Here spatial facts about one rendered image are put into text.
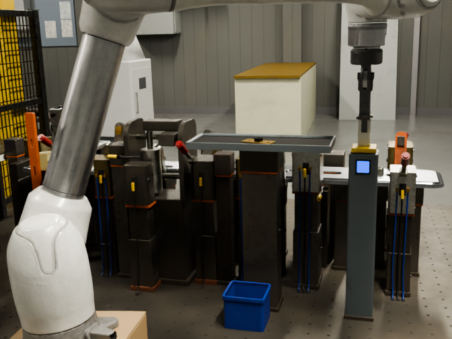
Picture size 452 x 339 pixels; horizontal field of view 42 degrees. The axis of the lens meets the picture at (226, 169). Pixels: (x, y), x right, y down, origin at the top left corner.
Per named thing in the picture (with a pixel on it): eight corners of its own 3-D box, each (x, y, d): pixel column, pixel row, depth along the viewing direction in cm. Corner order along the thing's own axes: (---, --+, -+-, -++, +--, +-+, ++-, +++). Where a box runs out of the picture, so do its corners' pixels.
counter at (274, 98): (315, 116, 967) (316, 62, 946) (300, 146, 721) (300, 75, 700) (266, 115, 985) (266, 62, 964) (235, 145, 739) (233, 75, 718)
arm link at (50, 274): (18, 343, 115) (-5, 239, 110) (20, 305, 132) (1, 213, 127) (101, 323, 119) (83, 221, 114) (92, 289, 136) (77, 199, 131)
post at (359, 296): (374, 308, 158) (379, 148, 147) (373, 321, 151) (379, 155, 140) (345, 305, 160) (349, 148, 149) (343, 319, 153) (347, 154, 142)
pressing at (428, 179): (439, 171, 185) (439, 166, 185) (445, 190, 164) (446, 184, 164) (53, 157, 221) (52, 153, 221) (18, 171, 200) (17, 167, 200)
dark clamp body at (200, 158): (224, 274, 183) (221, 155, 174) (214, 290, 172) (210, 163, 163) (202, 272, 185) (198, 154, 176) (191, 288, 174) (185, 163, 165)
